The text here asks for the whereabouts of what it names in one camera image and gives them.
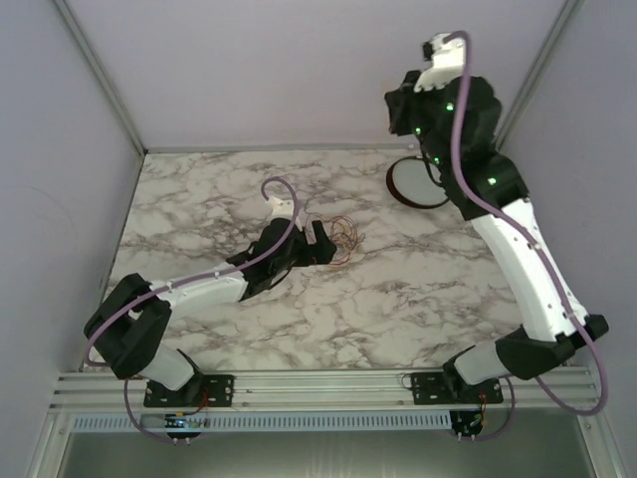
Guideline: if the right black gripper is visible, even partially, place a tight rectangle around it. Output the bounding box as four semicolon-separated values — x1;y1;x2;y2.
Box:
383;69;456;174

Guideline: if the coloured wire bundle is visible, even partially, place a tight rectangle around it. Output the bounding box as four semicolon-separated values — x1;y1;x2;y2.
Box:
303;198;367;272

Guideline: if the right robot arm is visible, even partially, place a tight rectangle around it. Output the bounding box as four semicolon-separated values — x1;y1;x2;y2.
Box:
384;70;609;400

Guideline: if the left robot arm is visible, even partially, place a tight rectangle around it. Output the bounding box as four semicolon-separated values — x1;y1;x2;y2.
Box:
84;218;336;406

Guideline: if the round brown-rimmed dish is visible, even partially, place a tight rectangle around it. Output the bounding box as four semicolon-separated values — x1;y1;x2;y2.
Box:
385;156;449;210

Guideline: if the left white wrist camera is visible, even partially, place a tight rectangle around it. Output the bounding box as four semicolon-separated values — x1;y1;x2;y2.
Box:
267;196;302;228

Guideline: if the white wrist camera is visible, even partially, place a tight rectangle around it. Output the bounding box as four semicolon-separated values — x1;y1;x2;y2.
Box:
413;32;466;93
267;196;302;228

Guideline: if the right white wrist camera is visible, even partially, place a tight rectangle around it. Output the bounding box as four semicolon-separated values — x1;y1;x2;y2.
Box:
413;32;466;93

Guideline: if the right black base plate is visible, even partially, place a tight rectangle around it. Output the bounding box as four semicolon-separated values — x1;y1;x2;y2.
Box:
408;371;504;405

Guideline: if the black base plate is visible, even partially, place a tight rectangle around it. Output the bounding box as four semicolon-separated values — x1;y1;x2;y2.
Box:
408;371;504;405
143;373;235;409

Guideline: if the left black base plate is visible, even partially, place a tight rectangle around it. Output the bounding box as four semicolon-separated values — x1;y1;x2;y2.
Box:
143;373;235;409

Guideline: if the right aluminium corner post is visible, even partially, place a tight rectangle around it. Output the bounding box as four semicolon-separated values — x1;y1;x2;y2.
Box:
495;0;584;150

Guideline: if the aluminium corner post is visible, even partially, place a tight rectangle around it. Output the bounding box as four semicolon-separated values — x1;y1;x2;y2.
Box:
51;0;147;157
495;0;584;150

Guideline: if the grey slotted cable duct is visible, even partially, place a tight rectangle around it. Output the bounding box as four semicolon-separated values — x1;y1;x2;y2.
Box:
72;410;454;433

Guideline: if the aluminium front rail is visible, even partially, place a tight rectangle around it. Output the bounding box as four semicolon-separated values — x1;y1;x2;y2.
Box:
48;366;598;412

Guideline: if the left aluminium corner post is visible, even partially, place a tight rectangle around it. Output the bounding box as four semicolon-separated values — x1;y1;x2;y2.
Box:
51;0;147;157

